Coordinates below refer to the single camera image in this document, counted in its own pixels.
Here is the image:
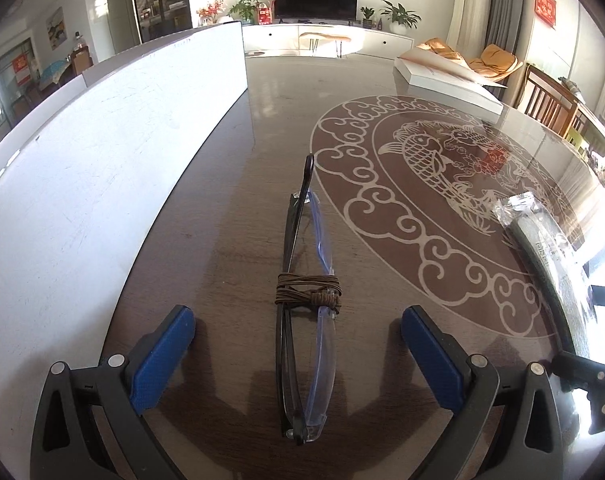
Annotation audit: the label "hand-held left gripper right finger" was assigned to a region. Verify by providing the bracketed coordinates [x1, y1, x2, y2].
[401, 305, 566, 480]

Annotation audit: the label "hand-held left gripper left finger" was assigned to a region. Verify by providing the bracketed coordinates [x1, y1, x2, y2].
[30, 304, 198, 480]

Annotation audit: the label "grey item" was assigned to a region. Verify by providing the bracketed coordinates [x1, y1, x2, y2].
[493, 191, 603, 361]

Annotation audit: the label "glasses with brown cord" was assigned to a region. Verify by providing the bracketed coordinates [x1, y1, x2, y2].
[275, 154, 344, 446]

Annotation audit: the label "white foam board wall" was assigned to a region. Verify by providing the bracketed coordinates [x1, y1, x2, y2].
[0, 21, 248, 461]

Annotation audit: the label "cluttered side table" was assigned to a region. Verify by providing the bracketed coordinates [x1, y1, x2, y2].
[557, 77, 605, 201]

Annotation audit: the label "wooden chair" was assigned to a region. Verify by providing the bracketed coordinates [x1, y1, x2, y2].
[517, 64, 591, 136]

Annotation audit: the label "orange lounge chair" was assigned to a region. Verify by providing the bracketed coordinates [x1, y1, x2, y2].
[415, 37, 523, 81]

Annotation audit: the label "flat white box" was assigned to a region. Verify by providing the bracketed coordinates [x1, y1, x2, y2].
[393, 42, 506, 113]

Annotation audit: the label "grey curtain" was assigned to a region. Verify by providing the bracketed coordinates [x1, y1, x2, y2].
[487, 0, 526, 61]

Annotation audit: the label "blue cloth covered table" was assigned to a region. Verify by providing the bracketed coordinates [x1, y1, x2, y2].
[38, 60, 73, 86]

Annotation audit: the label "covered standing air conditioner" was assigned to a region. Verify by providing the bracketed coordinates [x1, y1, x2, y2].
[445, 0, 494, 56]

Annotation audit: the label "red door poster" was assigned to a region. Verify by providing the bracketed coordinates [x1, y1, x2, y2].
[12, 54, 33, 86]

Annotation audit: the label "wooden stool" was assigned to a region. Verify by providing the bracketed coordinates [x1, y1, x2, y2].
[298, 31, 352, 58]

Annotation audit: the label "large potted plant white pot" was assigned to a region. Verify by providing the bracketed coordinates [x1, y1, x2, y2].
[380, 1, 422, 36]

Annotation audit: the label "white television cabinet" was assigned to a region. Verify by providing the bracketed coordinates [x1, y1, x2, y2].
[242, 22, 416, 56]

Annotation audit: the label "framed painting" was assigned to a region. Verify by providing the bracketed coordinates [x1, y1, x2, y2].
[46, 7, 66, 50]

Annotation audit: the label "red flower arrangement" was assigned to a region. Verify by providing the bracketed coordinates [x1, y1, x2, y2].
[196, 2, 226, 26]

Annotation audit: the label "bushy green potted plant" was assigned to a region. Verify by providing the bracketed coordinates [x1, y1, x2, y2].
[228, 0, 258, 25]

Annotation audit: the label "dark glass cabinet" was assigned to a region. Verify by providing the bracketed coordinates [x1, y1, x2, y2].
[128, 0, 193, 43]

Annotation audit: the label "black television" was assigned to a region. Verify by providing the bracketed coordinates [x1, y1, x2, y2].
[272, 0, 358, 21]

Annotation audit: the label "red wall hanging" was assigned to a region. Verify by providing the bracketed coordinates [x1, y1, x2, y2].
[535, 0, 558, 28]

